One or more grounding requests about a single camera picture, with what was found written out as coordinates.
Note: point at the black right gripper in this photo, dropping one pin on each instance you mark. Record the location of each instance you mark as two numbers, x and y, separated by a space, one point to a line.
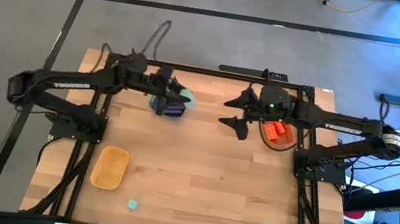
252 106

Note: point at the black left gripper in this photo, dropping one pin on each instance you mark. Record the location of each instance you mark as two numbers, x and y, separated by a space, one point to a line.
163 90

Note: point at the yellow plastic bin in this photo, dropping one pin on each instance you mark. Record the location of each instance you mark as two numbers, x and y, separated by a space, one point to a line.
109 168

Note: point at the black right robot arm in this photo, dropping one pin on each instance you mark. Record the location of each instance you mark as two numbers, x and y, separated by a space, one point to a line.
340 128

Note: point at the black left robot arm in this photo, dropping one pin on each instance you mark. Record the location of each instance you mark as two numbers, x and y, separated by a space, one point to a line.
69 82

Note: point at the blue plastic bin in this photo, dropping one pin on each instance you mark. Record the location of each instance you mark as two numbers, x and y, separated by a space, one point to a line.
152 104

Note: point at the orange plastic bin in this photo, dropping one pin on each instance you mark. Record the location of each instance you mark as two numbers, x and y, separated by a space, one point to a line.
291 141

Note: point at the red round object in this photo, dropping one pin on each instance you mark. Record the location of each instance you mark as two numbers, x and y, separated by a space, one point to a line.
354 214

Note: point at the black diagonal beam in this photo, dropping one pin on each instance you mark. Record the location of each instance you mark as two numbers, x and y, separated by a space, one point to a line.
385 199

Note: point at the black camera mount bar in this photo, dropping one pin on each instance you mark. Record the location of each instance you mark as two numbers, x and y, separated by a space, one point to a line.
245 71

